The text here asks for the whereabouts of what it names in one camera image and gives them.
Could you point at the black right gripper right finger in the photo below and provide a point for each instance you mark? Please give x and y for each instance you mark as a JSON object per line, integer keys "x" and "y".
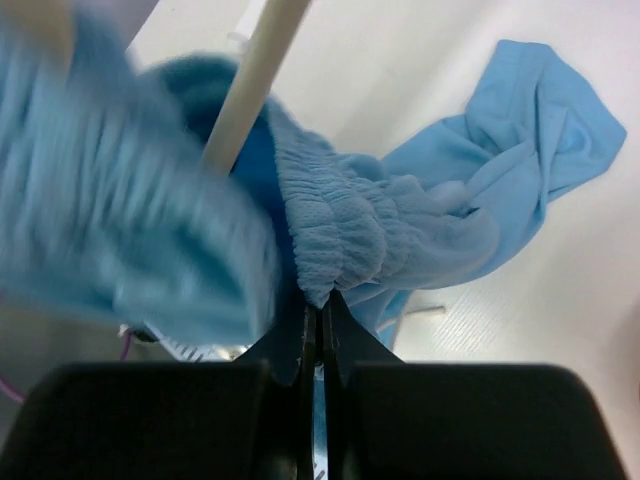
{"x": 353, "y": 359}

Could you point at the white plastic hanger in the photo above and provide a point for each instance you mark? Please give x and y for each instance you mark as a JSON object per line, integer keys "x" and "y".
{"x": 261, "y": 38}

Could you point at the white slotted cable duct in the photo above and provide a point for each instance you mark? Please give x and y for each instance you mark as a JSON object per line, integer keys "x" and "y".
{"x": 197, "y": 353}

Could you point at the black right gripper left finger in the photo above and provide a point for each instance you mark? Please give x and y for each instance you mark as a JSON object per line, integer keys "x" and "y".
{"x": 285, "y": 357}

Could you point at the light blue shorts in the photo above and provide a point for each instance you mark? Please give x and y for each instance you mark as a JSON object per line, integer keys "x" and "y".
{"x": 107, "y": 210}

